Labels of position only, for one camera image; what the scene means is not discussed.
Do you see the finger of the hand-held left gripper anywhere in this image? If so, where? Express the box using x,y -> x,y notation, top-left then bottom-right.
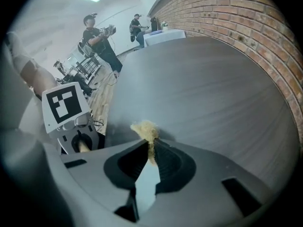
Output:
80,126 -> 99,151
58,130 -> 80,155

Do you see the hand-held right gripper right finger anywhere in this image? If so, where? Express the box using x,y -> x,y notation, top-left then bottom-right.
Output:
139,138 -> 282,227

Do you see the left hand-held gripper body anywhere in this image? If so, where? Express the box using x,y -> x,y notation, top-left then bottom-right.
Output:
42,81 -> 92,139

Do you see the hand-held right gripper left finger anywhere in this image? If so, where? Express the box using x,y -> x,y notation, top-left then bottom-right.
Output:
60,140 -> 151,225

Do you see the yellow sponge cloth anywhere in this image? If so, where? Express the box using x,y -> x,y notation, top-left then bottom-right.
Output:
130,120 -> 160,166

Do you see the person's left forearm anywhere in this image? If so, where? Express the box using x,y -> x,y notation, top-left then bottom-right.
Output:
21,61 -> 59,99

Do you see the person's white shirt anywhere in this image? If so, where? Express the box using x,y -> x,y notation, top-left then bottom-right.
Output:
0,31 -> 52,146

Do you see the pale cloth covered table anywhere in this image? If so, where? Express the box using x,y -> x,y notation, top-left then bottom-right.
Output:
143,29 -> 187,48

